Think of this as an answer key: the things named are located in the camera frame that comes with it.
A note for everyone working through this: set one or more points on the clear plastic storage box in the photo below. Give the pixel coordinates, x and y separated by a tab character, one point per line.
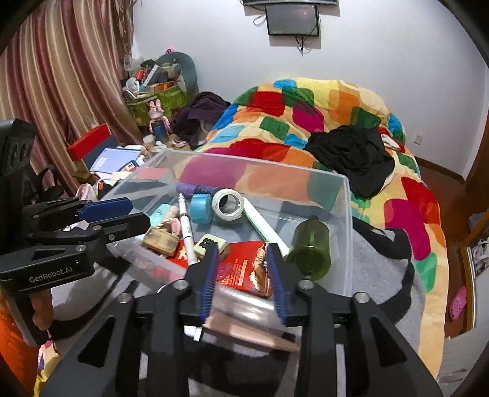
267	179

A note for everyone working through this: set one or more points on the small black wall screen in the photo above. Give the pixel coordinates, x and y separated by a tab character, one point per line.
292	19

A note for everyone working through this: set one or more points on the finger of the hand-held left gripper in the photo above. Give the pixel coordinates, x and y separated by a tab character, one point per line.
126	227
107	208

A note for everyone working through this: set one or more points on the grey curved cushion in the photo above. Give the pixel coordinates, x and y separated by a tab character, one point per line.
183	65

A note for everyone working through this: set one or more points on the green fabric storage box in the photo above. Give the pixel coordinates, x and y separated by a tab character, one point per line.
168	101

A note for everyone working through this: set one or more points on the pale green long tube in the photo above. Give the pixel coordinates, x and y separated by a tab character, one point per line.
263	225

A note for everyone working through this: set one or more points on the white mahjong tile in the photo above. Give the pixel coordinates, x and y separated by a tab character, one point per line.
208	243

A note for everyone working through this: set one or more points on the white wall socket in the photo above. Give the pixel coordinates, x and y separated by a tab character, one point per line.
418	139

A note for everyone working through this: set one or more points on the red rectangular box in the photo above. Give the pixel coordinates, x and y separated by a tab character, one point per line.
89	141

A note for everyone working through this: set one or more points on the wooden cabinet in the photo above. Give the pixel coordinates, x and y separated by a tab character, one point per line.
475	267

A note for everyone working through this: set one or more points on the colourful patchwork blanket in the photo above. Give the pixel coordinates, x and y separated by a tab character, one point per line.
408	213

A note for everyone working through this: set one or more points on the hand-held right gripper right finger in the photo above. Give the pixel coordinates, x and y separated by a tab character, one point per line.
276	282

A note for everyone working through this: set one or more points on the pink striped curtain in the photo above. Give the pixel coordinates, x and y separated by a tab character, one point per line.
68	68

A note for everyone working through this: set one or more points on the tan gold small box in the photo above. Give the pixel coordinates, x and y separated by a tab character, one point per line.
160	240

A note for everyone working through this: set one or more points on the white pen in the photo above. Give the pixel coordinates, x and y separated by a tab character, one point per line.
187	229

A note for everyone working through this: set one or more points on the green glass bottle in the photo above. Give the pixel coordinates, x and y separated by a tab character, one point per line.
309	248

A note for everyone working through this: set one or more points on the beige box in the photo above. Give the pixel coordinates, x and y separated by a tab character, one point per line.
244	324

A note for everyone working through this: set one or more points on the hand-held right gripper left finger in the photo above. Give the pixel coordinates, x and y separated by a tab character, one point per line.
209	282

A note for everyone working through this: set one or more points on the pink rabbit toy bottle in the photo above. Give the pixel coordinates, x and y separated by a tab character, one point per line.
157	118

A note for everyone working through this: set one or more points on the pink small tube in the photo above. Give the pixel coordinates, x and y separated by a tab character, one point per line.
172	223

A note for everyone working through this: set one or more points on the purple tube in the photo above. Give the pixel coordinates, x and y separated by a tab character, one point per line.
196	189

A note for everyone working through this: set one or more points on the dark purple clothing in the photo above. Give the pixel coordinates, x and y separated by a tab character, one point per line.
198	114

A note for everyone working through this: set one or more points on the pink clog shoe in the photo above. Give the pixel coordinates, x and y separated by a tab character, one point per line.
458	303

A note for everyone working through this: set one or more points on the person's left hand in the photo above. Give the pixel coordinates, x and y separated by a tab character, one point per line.
42	311

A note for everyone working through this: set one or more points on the grey black patterned blanket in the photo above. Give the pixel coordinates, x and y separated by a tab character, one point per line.
382	297

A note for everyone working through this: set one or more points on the red white cloth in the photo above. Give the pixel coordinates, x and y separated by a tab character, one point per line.
391	141

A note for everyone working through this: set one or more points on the red gold-foil box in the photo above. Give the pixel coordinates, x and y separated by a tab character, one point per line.
237	267

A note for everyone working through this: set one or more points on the black office chair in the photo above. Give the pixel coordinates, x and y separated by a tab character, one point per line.
17	152

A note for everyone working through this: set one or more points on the black clothing pile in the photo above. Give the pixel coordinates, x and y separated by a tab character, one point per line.
351	156

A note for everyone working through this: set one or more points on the mint green small case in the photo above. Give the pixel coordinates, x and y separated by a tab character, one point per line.
158	214

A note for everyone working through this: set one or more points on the white tape roll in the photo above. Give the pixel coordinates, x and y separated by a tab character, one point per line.
228	204

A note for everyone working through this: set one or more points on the blue tape roll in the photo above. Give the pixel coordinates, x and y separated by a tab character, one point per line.
200	210

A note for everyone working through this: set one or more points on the blue white notebook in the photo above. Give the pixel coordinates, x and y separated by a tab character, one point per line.
114	158

